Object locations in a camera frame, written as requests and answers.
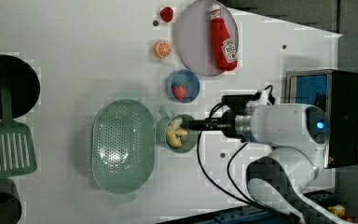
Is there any red plush ketchup bottle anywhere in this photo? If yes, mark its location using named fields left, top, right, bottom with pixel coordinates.
left=210, top=4, right=238, bottom=71

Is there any green colander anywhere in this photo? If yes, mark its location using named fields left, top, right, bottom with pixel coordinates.
left=90, top=99, right=156, bottom=204

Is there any black round pan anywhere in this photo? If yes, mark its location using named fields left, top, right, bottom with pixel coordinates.
left=0, top=54, right=40, bottom=119

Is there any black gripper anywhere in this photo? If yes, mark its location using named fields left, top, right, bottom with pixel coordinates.
left=183, top=109, right=237, bottom=138

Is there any green slotted spatula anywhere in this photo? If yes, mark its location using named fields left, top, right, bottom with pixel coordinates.
left=0, top=69, right=37, bottom=179

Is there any green mug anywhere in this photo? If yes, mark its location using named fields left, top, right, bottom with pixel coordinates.
left=156, top=109, right=199, bottom=154

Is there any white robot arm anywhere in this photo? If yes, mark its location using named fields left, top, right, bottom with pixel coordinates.
left=182, top=104, right=352, bottom=224

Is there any black cable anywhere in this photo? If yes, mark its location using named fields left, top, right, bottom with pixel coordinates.
left=196, top=131, right=262, bottom=208
left=226, top=142, right=262, bottom=206

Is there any red plush strawberry on table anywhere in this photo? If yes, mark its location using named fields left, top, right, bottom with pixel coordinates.
left=159, top=7, right=174, bottom=22

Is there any blue small bowl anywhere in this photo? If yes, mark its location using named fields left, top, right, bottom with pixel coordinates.
left=165, top=69, right=200, bottom=104

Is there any grey round plate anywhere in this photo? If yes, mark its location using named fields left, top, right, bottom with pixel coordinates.
left=175, top=0, right=239, bottom=76

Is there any red strawberry in bowl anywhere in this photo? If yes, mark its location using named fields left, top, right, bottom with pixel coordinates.
left=172, top=85, right=187, bottom=102

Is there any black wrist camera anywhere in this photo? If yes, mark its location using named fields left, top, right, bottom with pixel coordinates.
left=221, top=94, right=257, bottom=111

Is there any dark grey cup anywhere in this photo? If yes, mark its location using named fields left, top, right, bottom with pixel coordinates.
left=0, top=178, right=22, bottom=224

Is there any yellow plush peeled banana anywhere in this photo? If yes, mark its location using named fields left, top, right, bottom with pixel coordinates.
left=165, top=116, right=187, bottom=148

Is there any orange slice toy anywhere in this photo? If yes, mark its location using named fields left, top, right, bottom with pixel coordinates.
left=153, top=40, right=172, bottom=59

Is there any black toaster oven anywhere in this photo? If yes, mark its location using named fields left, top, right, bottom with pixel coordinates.
left=285, top=69, right=358, bottom=169

